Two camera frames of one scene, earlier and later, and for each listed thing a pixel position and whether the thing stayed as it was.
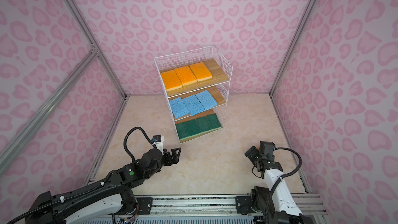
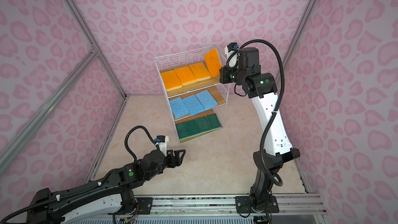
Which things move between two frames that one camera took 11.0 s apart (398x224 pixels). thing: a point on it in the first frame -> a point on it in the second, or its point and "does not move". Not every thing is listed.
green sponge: (213, 122) does not move
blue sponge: (207, 99) does not move
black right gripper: (251, 152) -> (224, 71)
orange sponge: (171, 80) does not move
